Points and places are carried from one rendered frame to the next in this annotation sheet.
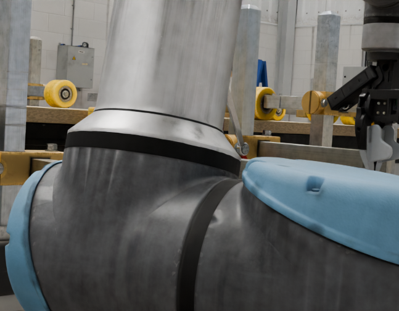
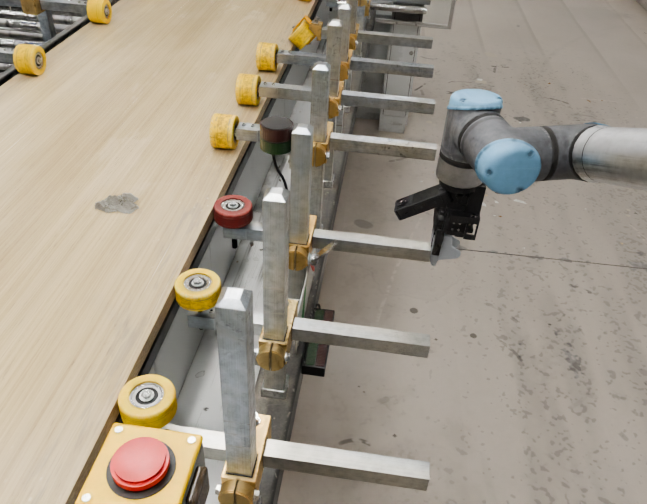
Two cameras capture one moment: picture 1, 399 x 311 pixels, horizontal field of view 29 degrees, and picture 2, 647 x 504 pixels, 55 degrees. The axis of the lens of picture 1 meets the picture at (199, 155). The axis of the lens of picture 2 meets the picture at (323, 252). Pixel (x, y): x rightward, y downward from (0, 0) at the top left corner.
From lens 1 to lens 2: 1.16 m
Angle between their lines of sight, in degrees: 52
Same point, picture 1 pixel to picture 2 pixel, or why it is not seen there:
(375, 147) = (445, 251)
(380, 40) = (468, 183)
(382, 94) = (462, 220)
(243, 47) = (304, 171)
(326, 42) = (324, 97)
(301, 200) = not seen: outside the picture
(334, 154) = (400, 251)
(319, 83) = (317, 134)
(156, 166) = not seen: outside the picture
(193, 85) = not seen: outside the picture
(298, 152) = (361, 248)
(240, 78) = (303, 198)
